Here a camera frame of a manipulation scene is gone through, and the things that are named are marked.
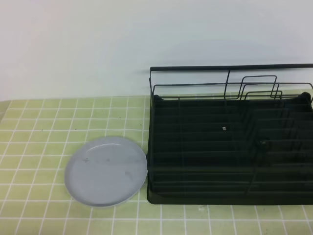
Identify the black wire dish rack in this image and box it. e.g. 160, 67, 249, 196
148, 63, 313, 196

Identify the grey round plate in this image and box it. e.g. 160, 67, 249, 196
64, 136, 148, 207

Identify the black drip tray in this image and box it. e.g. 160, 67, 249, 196
147, 92, 313, 205

